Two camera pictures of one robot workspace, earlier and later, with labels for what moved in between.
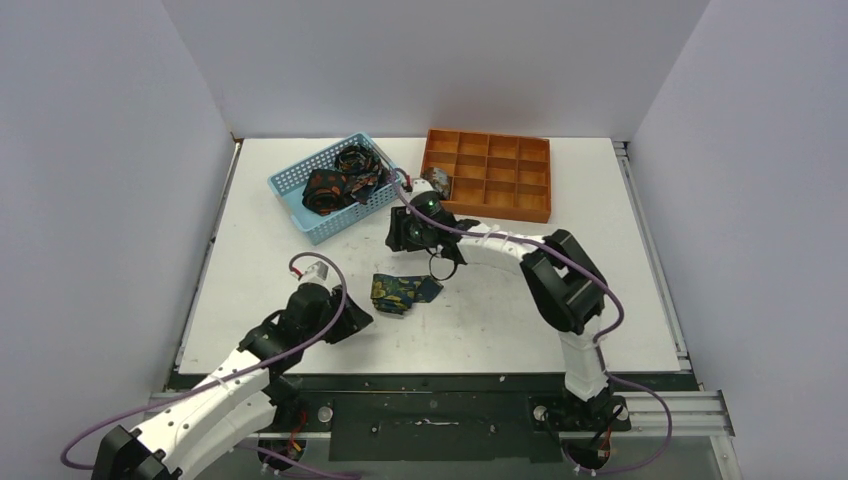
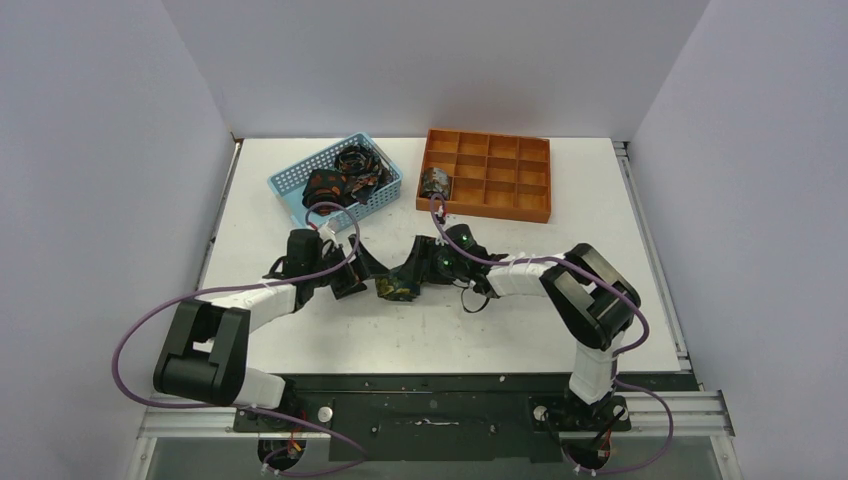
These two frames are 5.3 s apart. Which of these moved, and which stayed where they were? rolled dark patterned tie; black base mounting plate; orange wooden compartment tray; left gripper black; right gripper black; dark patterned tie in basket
Moved: left gripper black; right gripper black
Stayed: orange wooden compartment tray; rolled dark patterned tie; dark patterned tie in basket; black base mounting plate
